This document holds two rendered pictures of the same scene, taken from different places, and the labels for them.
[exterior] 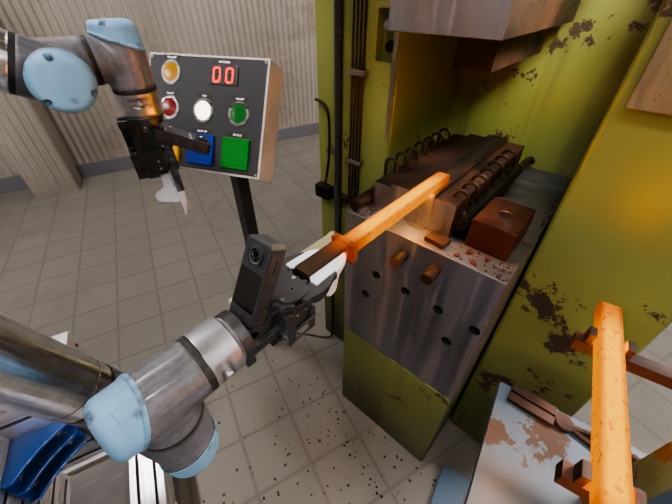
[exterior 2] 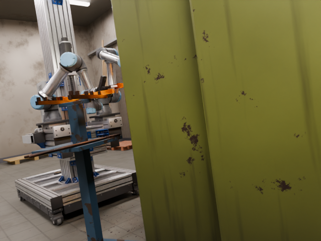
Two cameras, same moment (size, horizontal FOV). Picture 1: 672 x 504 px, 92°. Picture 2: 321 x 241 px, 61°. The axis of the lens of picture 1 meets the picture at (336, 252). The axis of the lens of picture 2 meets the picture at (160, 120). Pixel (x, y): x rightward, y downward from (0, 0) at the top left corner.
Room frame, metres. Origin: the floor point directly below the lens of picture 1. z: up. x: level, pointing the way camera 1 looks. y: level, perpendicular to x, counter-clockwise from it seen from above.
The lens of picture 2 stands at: (0.29, -1.99, 0.79)
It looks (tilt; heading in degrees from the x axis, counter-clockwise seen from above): 2 degrees down; 79
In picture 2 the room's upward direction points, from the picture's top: 8 degrees counter-clockwise
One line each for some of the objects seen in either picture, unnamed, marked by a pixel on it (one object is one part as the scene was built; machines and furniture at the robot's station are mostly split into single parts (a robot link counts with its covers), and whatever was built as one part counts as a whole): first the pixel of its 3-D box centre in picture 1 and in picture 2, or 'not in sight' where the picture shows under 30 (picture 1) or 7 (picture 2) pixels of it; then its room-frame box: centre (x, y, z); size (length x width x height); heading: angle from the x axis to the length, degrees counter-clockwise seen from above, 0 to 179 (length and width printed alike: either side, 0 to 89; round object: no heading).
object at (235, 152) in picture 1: (236, 154); not in sight; (0.78, 0.25, 1.01); 0.07 x 0.05 x 0.07; 73
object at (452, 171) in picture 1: (465, 162); not in sight; (0.76, -0.32, 0.99); 0.42 x 0.05 x 0.01; 138
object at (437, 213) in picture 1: (453, 172); not in sight; (0.77, -0.30, 0.96); 0.42 x 0.20 x 0.09; 138
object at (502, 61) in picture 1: (505, 42); not in sight; (0.79, -0.35, 1.24); 0.30 x 0.07 x 0.06; 138
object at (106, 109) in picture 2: not in sight; (103, 109); (0.26, 0.70, 0.87); 0.15 x 0.15 x 0.10
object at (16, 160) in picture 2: not in sight; (31, 157); (-1.71, 5.30, 0.05); 1.17 x 0.78 x 0.10; 29
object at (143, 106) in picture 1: (140, 104); not in sight; (0.66, 0.38, 1.15); 0.08 x 0.08 x 0.05
